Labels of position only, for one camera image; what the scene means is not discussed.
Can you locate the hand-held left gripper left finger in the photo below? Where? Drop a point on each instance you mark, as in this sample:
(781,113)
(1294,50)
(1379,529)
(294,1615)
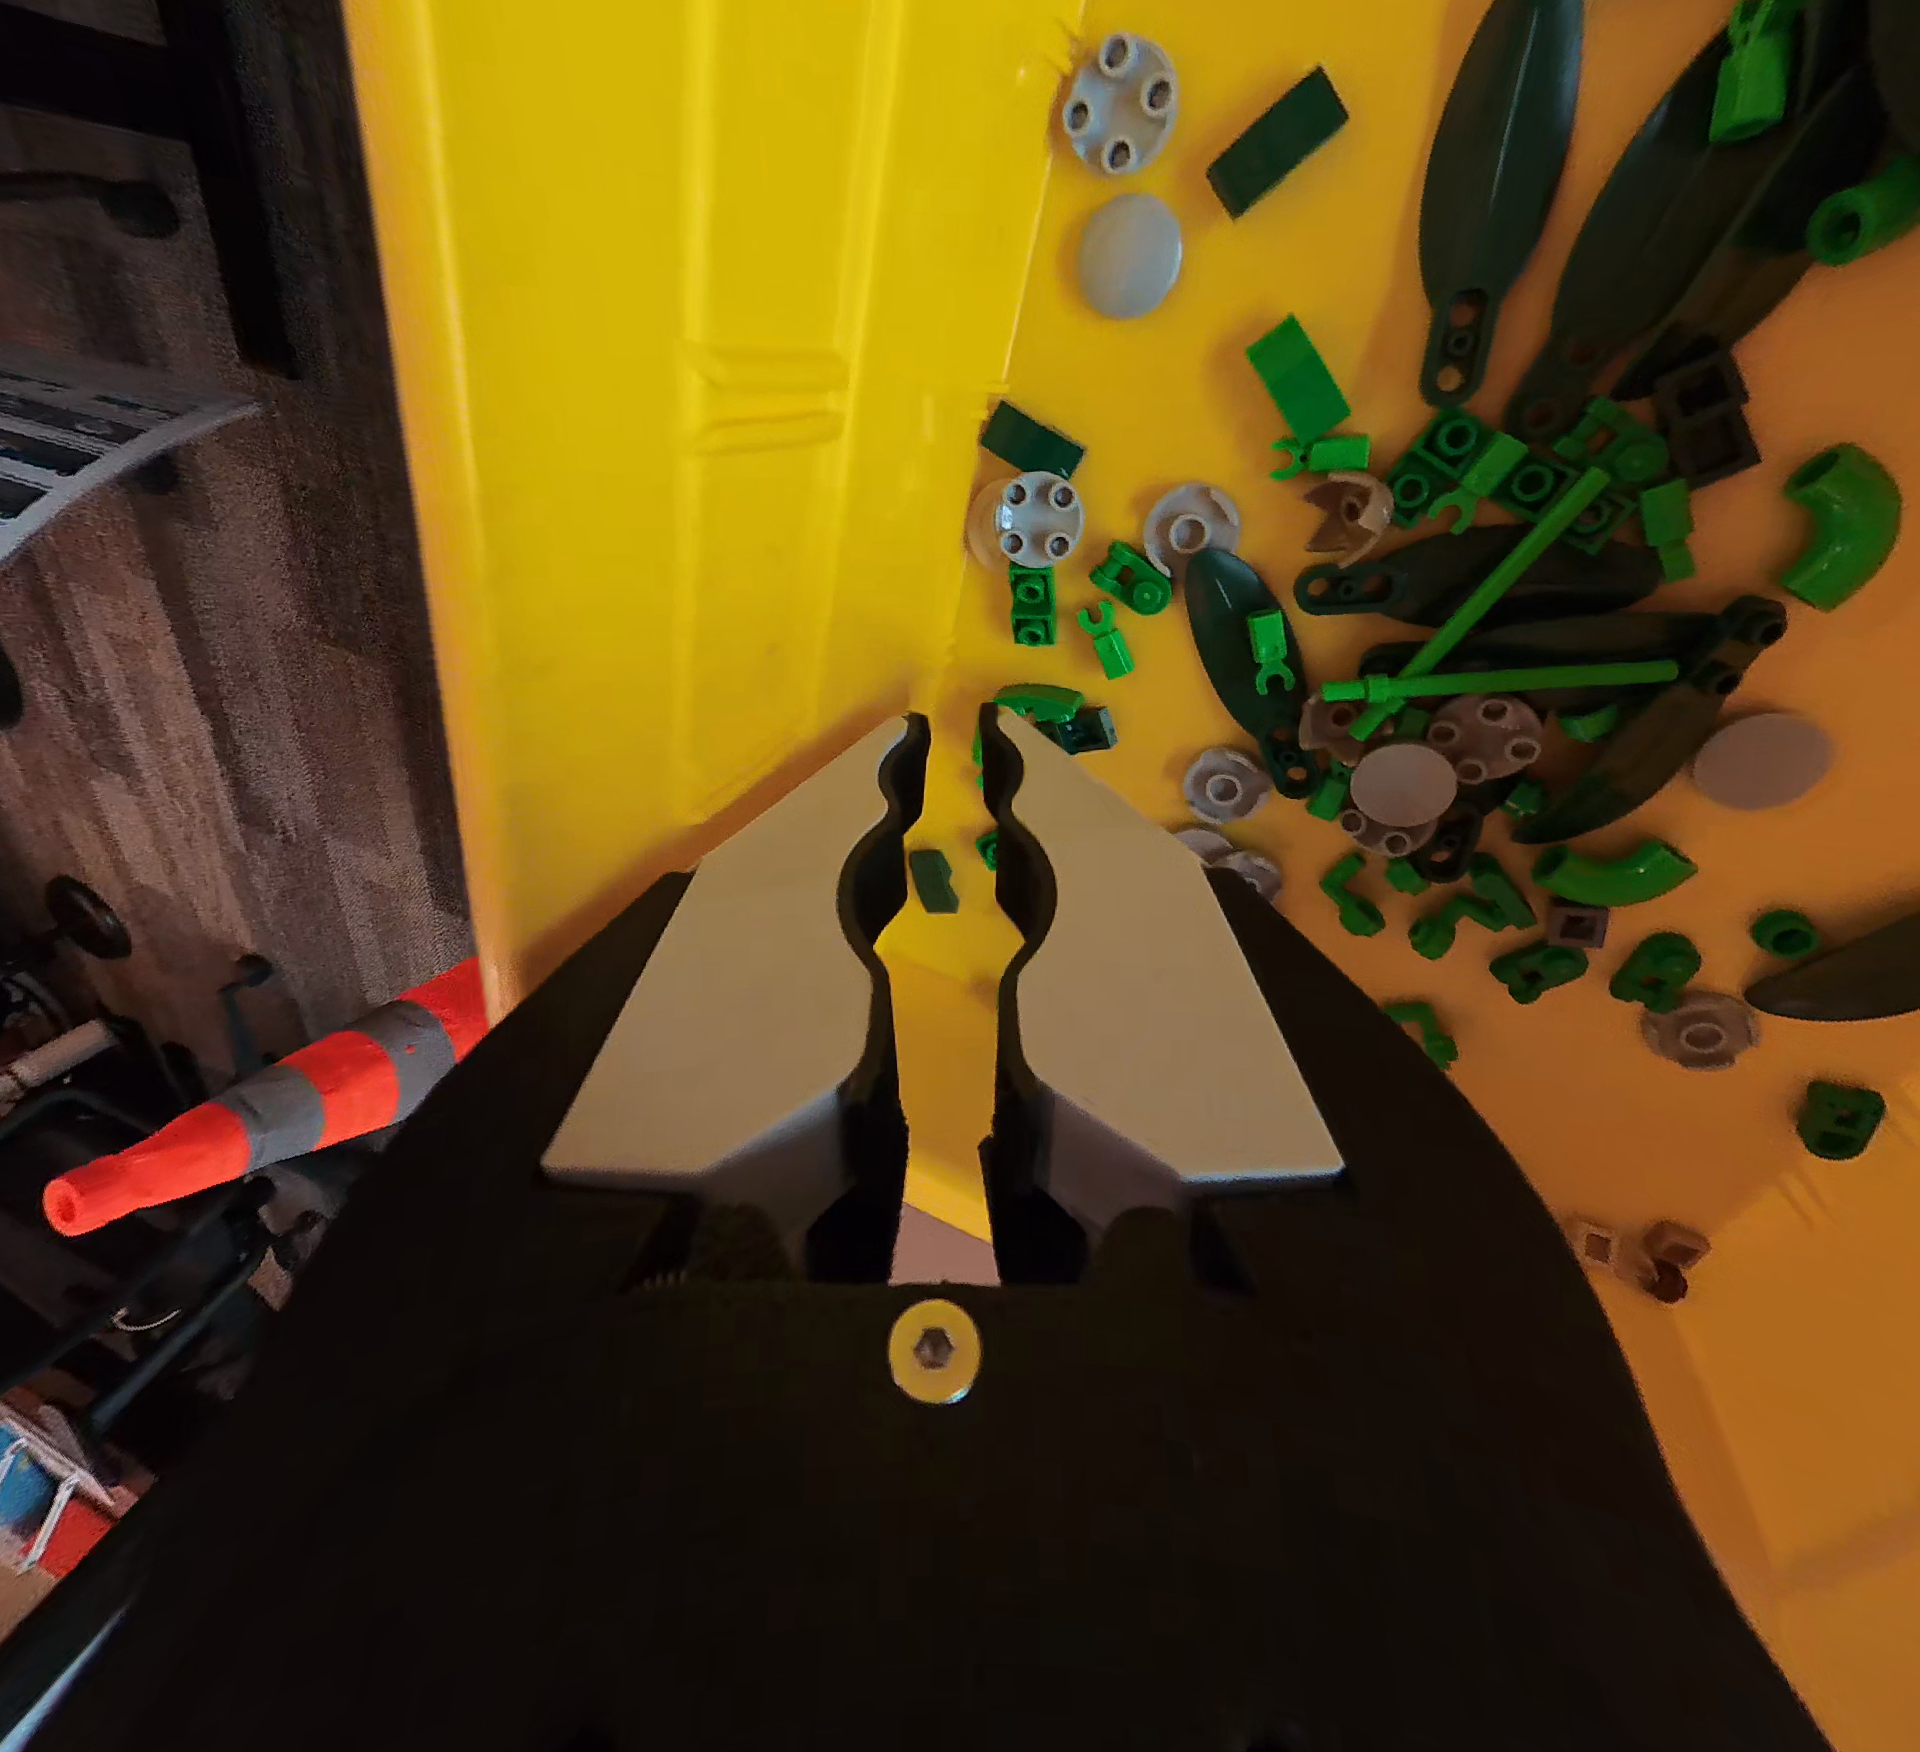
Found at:
(735,1032)

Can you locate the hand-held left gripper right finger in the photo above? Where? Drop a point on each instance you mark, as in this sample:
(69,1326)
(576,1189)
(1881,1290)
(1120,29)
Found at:
(1170,1032)

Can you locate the small dark green tile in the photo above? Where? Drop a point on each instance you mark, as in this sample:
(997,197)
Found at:
(932,881)

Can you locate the long green brick bar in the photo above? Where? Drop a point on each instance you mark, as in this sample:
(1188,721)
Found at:
(1501,681)
(1486,598)

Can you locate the yellow plastic bin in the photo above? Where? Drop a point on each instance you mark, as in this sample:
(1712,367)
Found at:
(677,282)

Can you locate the pile of brick pieces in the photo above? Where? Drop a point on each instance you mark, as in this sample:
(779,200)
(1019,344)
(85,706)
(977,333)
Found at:
(1501,100)

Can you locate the orange traffic cone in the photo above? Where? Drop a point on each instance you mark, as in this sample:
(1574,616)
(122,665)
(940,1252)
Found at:
(346,1077)

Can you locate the grey curved panel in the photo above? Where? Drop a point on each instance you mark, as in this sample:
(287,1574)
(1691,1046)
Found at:
(89,431)

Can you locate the black table leg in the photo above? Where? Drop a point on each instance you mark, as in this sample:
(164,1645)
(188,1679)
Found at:
(225,131)

